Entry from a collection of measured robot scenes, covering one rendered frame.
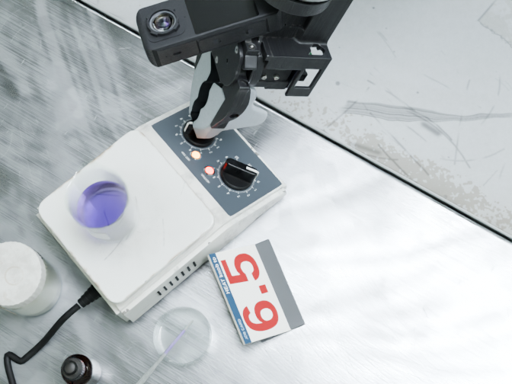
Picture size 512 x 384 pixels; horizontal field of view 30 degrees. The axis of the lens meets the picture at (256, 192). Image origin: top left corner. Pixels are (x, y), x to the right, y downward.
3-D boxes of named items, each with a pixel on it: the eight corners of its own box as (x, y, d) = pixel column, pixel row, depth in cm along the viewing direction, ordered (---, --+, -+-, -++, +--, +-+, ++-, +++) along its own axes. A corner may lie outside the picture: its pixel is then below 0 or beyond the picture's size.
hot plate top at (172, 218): (138, 126, 88) (136, 123, 87) (220, 222, 86) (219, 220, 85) (35, 209, 87) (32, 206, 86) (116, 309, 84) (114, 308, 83)
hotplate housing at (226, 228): (206, 100, 97) (198, 71, 89) (289, 195, 94) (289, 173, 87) (32, 241, 94) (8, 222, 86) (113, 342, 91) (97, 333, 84)
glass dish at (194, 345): (152, 315, 92) (148, 312, 90) (208, 304, 92) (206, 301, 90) (161, 372, 90) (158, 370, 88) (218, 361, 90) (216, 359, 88)
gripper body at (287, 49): (305, 104, 85) (366, 11, 75) (216, 103, 81) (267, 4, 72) (283, 38, 88) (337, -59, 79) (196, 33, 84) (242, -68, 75)
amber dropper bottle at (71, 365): (107, 365, 91) (91, 359, 84) (92, 394, 90) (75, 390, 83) (79, 351, 91) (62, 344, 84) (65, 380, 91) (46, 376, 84)
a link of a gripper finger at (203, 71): (241, 126, 93) (276, 68, 86) (184, 126, 90) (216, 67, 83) (234, 100, 94) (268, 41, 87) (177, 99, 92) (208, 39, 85)
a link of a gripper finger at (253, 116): (252, 160, 91) (287, 97, 84) (193, 161, 88) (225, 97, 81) (244, 134, 92) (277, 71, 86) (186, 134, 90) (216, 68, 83)
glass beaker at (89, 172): (150, 237, 85) (135, 216, 77) (91, 255, 85) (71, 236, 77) (132, 175, 87) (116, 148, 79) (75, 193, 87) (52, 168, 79)
